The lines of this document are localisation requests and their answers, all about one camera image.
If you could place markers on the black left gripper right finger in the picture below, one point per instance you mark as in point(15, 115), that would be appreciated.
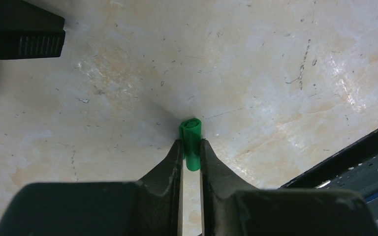
point(233, 207)

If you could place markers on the green marker cap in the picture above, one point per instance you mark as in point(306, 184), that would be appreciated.
point(190, 134)

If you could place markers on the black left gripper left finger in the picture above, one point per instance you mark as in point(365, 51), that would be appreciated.
point(150, 206)

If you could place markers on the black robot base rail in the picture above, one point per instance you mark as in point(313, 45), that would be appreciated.
point(353, 168)

